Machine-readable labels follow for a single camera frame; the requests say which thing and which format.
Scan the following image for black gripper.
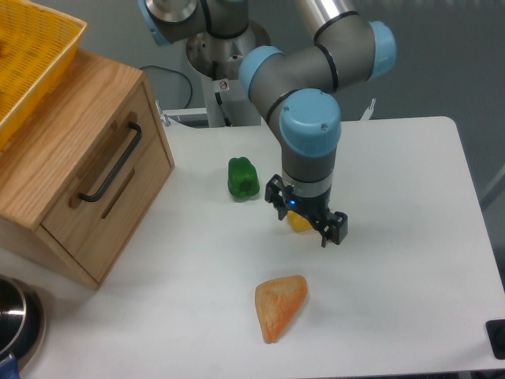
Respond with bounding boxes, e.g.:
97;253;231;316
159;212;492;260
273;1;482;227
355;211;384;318
264;174;348;248

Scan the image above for wooden top drawer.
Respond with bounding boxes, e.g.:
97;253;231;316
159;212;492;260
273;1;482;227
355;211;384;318
38;82;176;283

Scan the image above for black drawer handle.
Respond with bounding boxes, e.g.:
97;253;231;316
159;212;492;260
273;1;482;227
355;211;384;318
77;121;143;203

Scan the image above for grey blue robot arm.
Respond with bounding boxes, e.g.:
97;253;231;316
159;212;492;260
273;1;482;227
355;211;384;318
139;1;397;244

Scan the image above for wooden drawer cabinet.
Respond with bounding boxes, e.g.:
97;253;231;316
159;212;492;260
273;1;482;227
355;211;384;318
1;50;151;289

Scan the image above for yellow toy bell pepper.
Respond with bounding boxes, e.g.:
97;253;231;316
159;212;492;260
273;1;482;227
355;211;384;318
286;211;312;232

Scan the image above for green toy bell pepper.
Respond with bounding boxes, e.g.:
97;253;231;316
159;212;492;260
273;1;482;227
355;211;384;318
227;156;260;199

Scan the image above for orange toy sandwich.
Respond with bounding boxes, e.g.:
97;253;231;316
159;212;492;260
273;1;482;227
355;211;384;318
255;275;309;343

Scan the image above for black corner object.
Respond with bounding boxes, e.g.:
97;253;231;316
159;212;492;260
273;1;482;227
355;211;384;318
485;319;505;360

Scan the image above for metal pot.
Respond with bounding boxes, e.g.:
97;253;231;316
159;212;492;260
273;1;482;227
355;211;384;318
1;275;47;376

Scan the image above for yellow plastic basket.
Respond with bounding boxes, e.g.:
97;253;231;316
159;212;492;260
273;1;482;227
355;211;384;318
1;1;88;148

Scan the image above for white table frame bracket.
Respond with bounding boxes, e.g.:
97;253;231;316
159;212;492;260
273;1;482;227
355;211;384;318
155;98;376;129

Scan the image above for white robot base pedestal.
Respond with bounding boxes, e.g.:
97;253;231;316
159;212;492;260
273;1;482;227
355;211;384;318
186;21;271;128

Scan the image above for black cable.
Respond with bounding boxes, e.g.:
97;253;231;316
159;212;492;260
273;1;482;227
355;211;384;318
139;64;193;110

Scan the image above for blue pot handle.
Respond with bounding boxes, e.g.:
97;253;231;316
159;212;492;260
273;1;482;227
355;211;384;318
0;353;20;379

